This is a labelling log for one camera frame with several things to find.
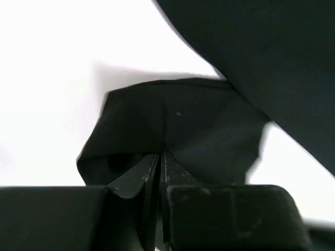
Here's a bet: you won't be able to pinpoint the black trousers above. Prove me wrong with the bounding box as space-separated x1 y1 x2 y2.
77 1 334 185

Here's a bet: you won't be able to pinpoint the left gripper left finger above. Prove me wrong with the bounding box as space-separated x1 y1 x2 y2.
106 154 160 250

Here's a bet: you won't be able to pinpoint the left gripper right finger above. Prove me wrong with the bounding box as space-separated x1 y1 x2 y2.
162 150 209 250

